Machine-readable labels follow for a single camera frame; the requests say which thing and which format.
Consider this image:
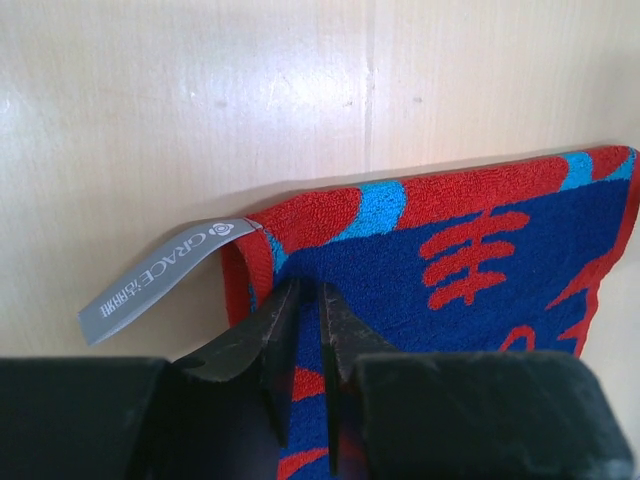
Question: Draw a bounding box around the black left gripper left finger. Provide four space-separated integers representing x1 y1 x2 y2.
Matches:
1 280 301 479

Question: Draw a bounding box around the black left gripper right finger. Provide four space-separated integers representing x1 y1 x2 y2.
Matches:
318 283 635 479

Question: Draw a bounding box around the red towel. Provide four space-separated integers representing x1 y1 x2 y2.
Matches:
77 144 640 480

